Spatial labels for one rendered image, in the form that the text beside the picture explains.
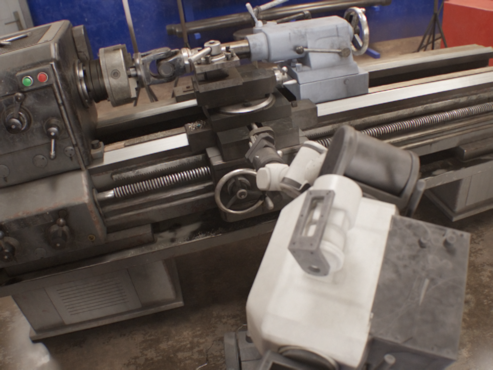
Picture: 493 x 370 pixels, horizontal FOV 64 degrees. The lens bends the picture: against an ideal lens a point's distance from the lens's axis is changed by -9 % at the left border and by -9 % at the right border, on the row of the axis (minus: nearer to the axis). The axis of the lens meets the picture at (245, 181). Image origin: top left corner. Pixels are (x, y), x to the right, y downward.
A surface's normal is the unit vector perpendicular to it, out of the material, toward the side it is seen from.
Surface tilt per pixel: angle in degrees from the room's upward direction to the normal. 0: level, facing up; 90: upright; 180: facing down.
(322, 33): 82
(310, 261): 107
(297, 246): 22
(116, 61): 46
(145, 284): 90
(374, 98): 36
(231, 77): 0
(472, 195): 90
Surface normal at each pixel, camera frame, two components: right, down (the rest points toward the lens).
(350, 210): 0.65, -0.22
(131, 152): 0.06, -0.36
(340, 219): -0.08, -0.60
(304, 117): 0.25, 0.52
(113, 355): -0.11, -0.82
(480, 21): -0.82, 0.40
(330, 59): 0.18, 0.14
